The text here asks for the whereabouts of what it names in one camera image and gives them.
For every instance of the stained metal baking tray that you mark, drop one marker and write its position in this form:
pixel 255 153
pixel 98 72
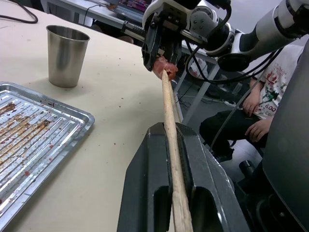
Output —
pixel 36 135

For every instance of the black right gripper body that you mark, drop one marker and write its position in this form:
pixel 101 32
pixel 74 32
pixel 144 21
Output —
pixel 172 23

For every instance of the laptop with colourful screen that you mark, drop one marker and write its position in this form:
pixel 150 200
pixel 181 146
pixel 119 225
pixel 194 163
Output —
pixel 131 6

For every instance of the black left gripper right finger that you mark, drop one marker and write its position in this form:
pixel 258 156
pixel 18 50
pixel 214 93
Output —
pixel 207 183

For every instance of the stainless steel cup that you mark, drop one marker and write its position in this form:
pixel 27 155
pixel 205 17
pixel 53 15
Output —
pixel 65 58

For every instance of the pink sausage piece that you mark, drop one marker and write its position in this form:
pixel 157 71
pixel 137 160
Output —
pixel 161 66

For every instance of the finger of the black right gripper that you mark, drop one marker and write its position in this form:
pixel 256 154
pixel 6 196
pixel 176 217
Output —
pixel 175 52
pixel 150 50

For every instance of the bystander white printed shirt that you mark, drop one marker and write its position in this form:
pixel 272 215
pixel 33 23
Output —
pixel 280 79

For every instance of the wooden skewer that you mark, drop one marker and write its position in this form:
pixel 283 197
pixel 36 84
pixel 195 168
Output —
pixel 174 154

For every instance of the bystander left hand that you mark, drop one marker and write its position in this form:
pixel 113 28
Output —
pixel 257 130

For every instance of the bystander black trousers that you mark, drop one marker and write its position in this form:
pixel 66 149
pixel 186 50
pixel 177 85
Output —
pixel 229 128

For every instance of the bystander right hand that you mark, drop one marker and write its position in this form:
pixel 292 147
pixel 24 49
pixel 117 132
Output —
pixel 251 104

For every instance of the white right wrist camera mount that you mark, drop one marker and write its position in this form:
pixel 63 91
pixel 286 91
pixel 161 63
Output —
pixel 149 10

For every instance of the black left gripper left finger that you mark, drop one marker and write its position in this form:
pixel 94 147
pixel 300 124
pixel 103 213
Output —
pixel 144 178

